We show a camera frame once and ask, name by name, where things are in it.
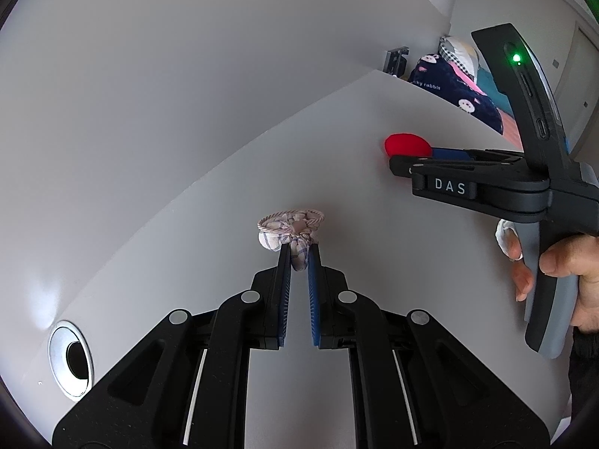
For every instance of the bright pink cloth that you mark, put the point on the bright pink cloth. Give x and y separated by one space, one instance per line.
470 82

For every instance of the person's right forearm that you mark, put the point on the person's right forearm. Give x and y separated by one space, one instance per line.
585 374

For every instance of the red ball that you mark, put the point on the red ball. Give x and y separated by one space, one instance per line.
407 144

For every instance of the person's right hand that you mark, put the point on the person's right hand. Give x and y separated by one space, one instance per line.
578 257

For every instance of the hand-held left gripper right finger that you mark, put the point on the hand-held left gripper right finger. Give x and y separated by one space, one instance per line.
312 304

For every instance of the patchwork patterned pillow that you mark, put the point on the patchwork patterned pillow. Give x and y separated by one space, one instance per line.
457 51

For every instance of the navy printed blanket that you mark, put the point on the navy printed blanket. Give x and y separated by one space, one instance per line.
449 96

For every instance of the plaid cloth pouch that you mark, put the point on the plaid cloth pouch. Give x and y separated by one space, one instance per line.
288 231

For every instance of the silver desk grommet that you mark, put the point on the silver desk grommet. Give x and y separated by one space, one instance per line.
58 355

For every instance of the teal blanket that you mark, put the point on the teal blanket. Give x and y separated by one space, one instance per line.
490 84

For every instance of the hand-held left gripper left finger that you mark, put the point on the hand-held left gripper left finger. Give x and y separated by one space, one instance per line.
284 299

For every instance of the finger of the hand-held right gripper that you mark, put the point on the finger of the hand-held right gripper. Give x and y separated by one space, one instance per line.
407 164
449 153

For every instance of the white crumpled tissue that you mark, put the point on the white crumpled tissue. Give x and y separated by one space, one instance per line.
504 236

